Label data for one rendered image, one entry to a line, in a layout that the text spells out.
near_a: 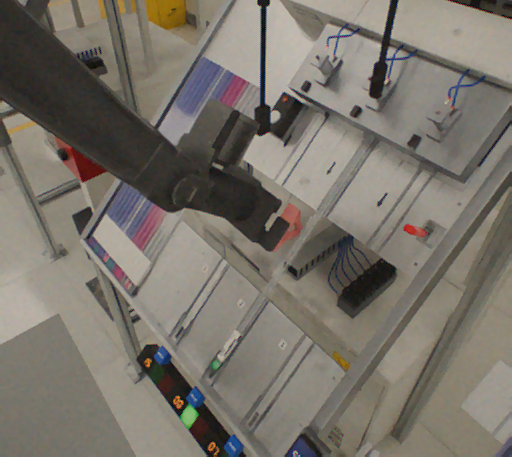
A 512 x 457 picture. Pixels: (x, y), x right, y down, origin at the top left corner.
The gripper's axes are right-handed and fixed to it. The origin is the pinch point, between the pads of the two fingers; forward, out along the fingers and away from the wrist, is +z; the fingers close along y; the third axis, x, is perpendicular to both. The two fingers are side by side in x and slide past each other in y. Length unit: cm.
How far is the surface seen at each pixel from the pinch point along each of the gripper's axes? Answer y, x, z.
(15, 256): 132, 95, 54
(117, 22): 121, -13, 38
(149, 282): 24.2, 30.5, 12.7
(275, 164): 14.2, -5.0, 14.2
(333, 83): 9.4, -22.2, 8.9
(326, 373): -16.3, 17.7, 13.4
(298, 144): 12.3, -10.5, 14.3
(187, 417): -0.2, 42.9, 13.2
